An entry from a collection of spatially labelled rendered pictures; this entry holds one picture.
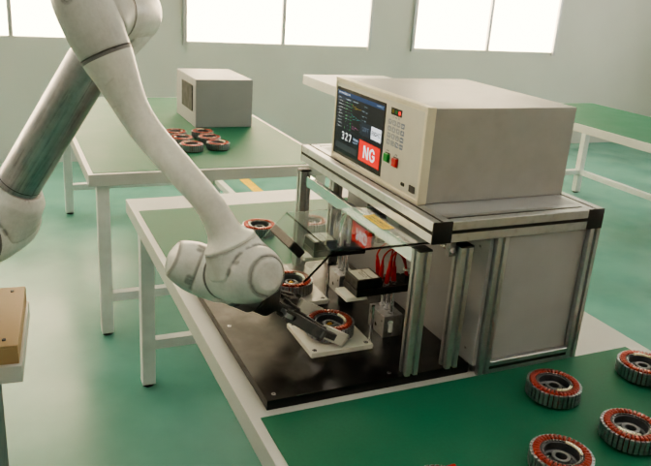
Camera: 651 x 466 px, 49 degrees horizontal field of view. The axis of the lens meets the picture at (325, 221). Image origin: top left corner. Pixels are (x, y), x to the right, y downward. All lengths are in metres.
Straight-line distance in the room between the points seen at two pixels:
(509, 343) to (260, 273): 0.65
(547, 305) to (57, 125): 1.15
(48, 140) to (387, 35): 5.48
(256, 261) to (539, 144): 0.71
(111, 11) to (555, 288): 1.09
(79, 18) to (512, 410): 1.12
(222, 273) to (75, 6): 0.55
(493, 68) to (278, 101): 2.36
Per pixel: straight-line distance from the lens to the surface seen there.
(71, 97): 1.62
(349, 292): 1.61
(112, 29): 1.40
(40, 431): 2.75
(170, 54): 6.20
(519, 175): 1.62
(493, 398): 1.55
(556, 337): 1.74
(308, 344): 1.59
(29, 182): 1.73
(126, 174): 3.02
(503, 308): 1.59
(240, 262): 1.26
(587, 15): 8.34
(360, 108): 1.70
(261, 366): 1.52
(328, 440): 1.35
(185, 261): 1.40
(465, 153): 1.52
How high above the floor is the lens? 1.54
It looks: 19 degrees down
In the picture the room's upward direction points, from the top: 4 degrees clockwise
